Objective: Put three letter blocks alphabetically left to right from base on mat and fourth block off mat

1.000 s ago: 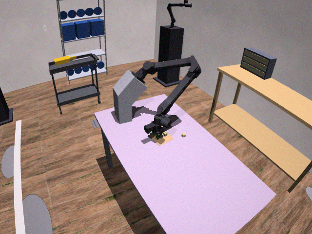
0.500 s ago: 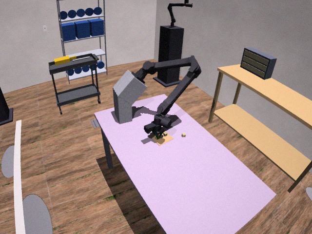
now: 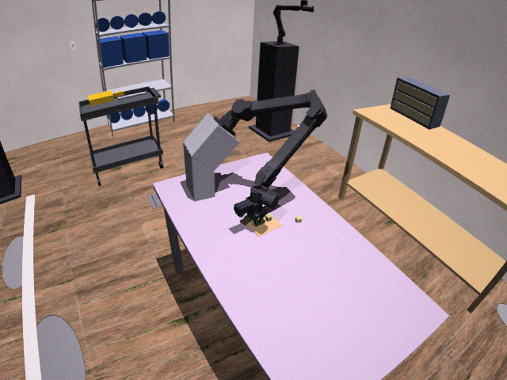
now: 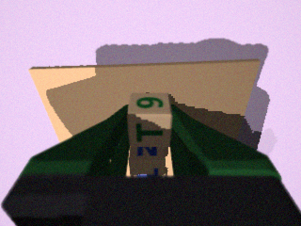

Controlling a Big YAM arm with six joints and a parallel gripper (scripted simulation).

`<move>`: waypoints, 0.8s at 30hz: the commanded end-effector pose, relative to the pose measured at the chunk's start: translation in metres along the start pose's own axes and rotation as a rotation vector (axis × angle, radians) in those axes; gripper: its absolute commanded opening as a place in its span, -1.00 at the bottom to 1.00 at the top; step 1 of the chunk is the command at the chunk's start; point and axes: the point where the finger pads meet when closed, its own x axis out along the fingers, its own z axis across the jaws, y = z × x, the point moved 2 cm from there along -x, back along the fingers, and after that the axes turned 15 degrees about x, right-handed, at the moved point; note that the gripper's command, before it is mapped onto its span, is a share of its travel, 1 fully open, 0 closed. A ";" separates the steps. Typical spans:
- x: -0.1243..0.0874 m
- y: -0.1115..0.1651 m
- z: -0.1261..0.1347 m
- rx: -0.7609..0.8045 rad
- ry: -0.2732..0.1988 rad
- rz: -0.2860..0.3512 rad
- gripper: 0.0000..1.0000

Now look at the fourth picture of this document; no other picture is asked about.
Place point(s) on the tan flat mat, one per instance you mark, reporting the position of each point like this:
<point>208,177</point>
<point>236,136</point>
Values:
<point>214,92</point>

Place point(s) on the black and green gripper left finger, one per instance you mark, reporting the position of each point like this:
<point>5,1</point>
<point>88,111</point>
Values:
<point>88,151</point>

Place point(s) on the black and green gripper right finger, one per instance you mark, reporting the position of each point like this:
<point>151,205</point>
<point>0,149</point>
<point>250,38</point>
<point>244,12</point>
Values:
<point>211,152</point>

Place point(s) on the brown letter block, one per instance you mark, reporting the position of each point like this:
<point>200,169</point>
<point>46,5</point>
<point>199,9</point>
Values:
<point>149,120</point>
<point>147,161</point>

